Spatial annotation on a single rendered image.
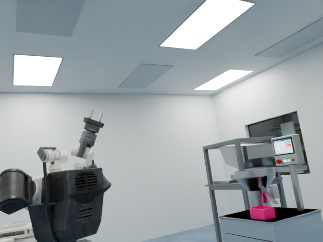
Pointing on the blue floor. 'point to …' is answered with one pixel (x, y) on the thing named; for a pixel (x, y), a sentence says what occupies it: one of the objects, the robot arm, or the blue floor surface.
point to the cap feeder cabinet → (274, 226)
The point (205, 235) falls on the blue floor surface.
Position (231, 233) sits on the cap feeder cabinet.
